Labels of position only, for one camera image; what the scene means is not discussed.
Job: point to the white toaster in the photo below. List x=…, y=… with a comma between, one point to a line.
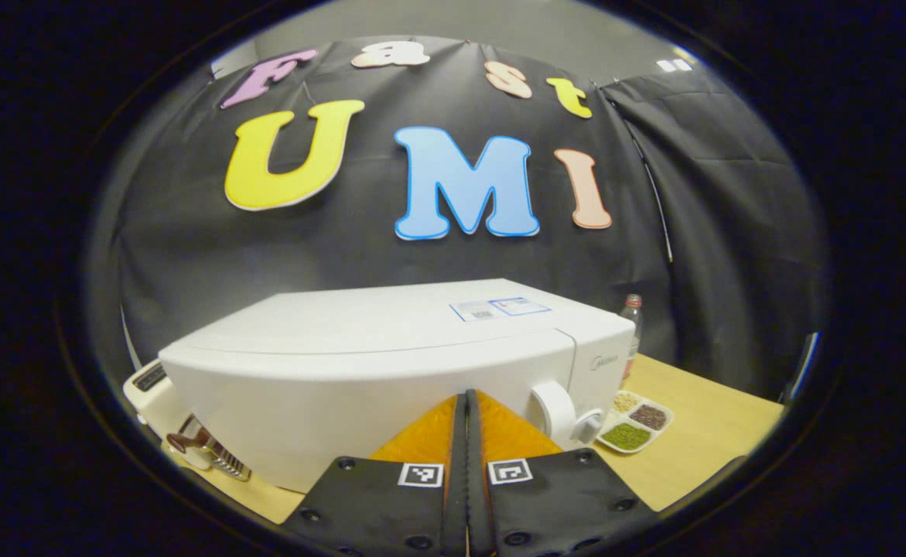
x=151, y=391

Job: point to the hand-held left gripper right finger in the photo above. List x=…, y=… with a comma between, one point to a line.
x=477, y=480

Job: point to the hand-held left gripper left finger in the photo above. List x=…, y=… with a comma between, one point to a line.
x=452, y=480

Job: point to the white divided dish of grains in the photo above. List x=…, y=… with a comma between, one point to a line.
x=627, y=435

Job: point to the white microwave oven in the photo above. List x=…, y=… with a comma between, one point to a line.
x=344, y=371

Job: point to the clear bottle with red label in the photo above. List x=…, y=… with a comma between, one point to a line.
x=632, y=325

